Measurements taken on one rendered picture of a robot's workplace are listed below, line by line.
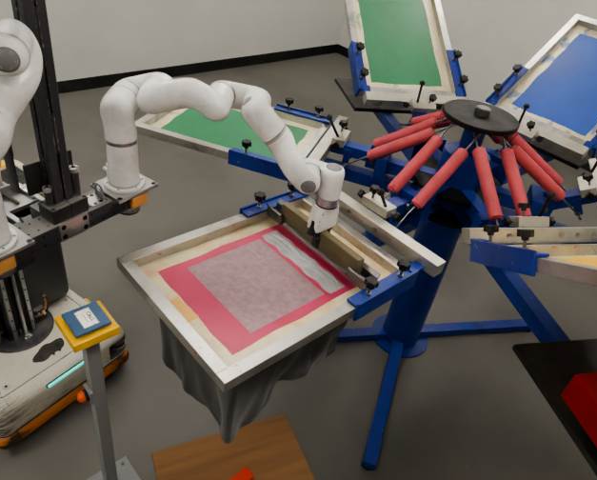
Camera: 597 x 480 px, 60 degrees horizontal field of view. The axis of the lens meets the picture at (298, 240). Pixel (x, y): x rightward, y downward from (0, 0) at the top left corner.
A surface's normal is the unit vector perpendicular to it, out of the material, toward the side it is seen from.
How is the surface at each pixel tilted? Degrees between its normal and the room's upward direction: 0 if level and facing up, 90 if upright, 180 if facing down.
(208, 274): 0
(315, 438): 0
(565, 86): 32
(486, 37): 90
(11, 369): 0
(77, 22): 90
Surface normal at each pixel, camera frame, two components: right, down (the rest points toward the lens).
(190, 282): 0.14, -0.79
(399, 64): 0.22, -0.35
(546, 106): -0.28, -0.50
